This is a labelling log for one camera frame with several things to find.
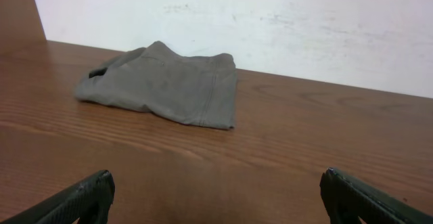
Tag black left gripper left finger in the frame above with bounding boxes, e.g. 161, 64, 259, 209
2, 170, 115, 224

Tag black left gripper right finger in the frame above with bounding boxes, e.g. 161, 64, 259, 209
319, 168, 432, 224

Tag folded dark grey shorts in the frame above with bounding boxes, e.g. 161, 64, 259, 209
74, 41, 237, 129

